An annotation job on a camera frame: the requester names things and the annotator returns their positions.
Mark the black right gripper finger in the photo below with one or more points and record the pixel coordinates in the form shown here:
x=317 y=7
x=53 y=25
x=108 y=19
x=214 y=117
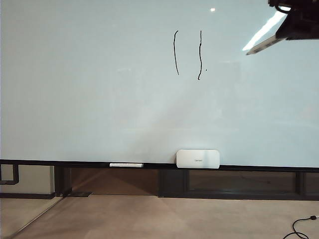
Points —
x=301 y=25
x=299 y=3

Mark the black whiteboard tray ledge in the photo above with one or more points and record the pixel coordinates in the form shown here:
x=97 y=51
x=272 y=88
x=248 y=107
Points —
x=74 y=163

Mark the white marker pen black cap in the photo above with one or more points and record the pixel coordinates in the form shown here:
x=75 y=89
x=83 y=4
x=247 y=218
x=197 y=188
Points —
x=124 y=165

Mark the black power plug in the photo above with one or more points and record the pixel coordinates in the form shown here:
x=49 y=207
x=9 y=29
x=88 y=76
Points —
x=313 y=217

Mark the white rounded whiteboard eraser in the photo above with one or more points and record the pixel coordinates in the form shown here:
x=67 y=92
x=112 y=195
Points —
x=194 y=158

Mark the pale glass whiteboard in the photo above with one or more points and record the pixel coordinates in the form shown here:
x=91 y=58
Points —
x=99 y=87

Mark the black bent pipe frame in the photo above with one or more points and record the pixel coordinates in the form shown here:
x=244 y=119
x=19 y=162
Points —
x=16 y=174

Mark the dark frame under whiteboard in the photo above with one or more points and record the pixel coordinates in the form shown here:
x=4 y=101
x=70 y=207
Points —
x=172 y=184

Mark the grey marker pen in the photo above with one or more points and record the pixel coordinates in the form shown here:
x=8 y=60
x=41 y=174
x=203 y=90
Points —
x=261 y=46

